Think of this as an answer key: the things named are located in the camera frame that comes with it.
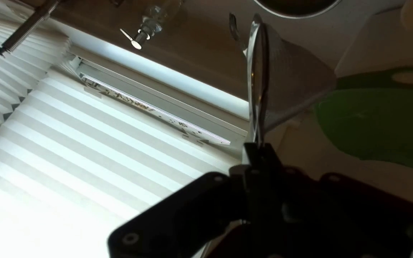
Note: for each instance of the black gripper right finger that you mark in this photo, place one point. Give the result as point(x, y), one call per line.
point(340, 219)

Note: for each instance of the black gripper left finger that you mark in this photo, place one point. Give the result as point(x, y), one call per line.
point(193, 224)

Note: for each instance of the white window blind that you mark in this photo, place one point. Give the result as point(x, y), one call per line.
point(72, 158)

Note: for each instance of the clear glass soap dispenser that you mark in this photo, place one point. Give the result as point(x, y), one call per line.
point(154, 22)

